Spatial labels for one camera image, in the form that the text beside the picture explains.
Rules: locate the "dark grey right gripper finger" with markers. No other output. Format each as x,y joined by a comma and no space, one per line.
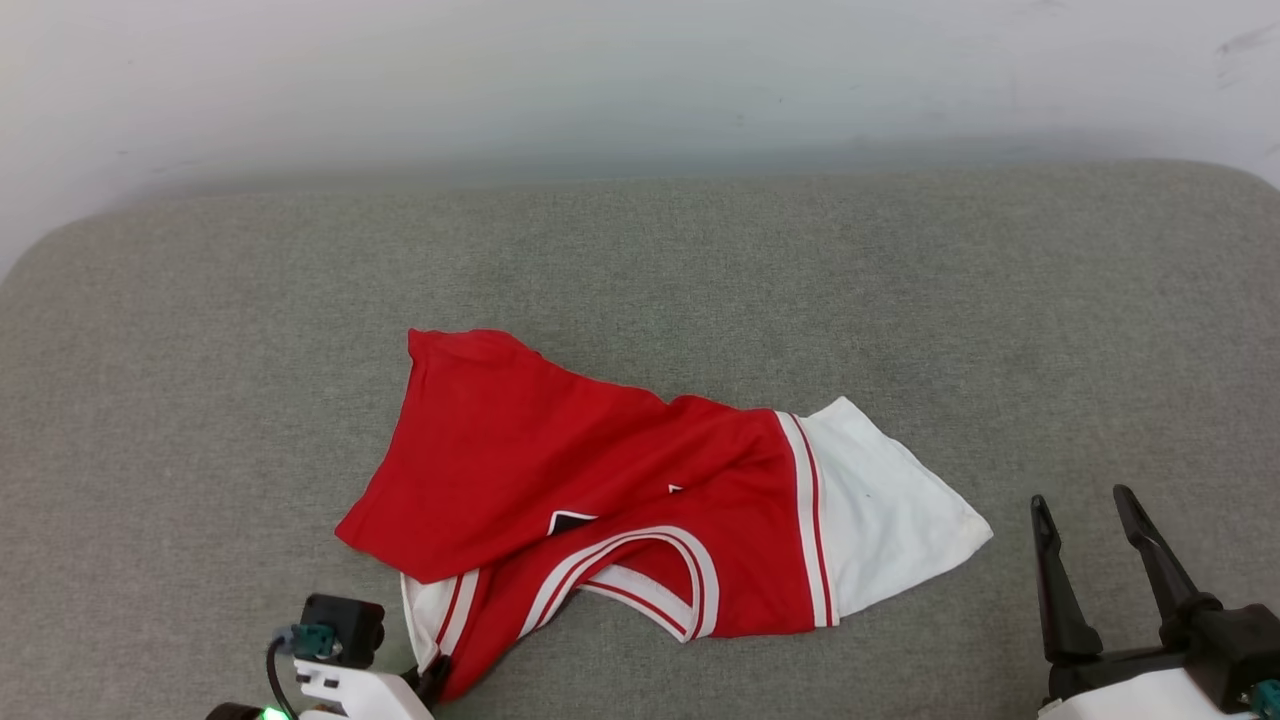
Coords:
1160,570
1062,600

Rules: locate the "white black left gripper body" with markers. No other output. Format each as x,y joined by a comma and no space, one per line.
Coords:
365,695

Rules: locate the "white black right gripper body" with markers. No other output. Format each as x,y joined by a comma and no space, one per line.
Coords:
1130,695

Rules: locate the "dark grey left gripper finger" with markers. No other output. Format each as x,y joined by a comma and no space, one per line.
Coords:
433,680

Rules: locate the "red white basketball jersey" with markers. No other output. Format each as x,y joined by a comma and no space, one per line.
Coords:
520,450

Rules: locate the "grey fabric sofa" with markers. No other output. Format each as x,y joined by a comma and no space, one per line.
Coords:
700,260

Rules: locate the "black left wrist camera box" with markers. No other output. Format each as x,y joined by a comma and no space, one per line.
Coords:
350,625

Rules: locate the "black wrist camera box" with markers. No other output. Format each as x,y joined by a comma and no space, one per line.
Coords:
1240,645
350,625

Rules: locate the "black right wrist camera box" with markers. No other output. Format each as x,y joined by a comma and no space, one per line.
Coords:
1240,645

